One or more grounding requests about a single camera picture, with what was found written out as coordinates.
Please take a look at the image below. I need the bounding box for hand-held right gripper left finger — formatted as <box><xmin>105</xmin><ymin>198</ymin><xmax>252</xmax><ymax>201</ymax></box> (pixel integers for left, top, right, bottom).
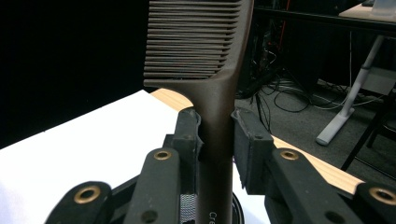
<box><xmin>124</xmin><ymin>106</ymin><xmax>204</xmax><ymax>224</ymax></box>

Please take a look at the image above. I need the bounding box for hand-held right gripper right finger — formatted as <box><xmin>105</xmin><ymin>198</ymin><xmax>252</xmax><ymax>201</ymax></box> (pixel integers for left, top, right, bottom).
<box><xmin>231</xmin><ymin>106</ymin><xmax>365</xmax><ymax>224</ymax></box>

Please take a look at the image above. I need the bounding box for black mesh cup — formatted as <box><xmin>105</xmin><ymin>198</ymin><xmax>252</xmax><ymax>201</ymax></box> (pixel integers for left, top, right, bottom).
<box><xmin>179</xmin><ymin>191</ymin><xmax>246</xmax><ymax>224</ymax></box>

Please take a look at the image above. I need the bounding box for dark brown comb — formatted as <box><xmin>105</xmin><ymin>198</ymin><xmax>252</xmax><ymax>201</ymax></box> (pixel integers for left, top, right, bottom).
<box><xmin>143</xmin><ymin>0</ymin><xmax>255</xmax><ymax>224</ymax></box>

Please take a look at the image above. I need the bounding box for wooden table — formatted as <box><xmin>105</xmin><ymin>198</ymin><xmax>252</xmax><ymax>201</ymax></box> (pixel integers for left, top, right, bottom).
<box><xmin>150</xmin><ymin>88</ymin><xmax>366</xmax><ymax>196</ymax></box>

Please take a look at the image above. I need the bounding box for white board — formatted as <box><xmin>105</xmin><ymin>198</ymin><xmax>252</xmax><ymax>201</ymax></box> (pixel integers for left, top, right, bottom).
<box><xmin>0</xmin><ymin>89</ymin><xmax>266</xmax><ymax>224</ymax></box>

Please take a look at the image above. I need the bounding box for black folding chair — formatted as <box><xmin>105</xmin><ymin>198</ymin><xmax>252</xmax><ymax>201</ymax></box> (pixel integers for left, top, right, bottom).
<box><xmin>340</xmin><ymin>88</ymin><xmax>396</xmax><ymax>173</ymax></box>

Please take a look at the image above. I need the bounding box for white desk leg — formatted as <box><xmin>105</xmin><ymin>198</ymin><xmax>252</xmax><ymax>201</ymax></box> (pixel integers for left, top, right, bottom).
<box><xmin>315</xmin><ymin>34</ymin><xmax>386</xmax><ymax>147</ymax></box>

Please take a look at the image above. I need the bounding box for light wooden desk top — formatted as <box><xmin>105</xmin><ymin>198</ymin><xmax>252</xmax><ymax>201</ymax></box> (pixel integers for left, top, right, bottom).
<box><xmin>338</xmin><ymin>3</ymin><xmax>396</xmax><ymax>25</ymax></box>

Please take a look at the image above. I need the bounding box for translucent plastic box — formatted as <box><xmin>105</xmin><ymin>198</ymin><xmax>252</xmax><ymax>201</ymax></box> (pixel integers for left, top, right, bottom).
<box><xmin>369</xmin><ymin>0</ymin><xmax>396</xmax><ymax>17</ymax></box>

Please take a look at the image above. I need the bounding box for tangle of floor cables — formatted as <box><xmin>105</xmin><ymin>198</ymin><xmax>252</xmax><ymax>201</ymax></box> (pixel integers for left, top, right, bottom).
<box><xmin>235</xmin><ymin>46</ymin><xmax>385</xmax><ymax>133</ymax></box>

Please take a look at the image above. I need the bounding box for grey cable box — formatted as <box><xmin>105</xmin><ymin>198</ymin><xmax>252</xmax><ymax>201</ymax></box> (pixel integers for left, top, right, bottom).
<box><xmin>362</xmin><ymin>66</ymin><xmax>396</xmax><ymax>96</ymax></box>

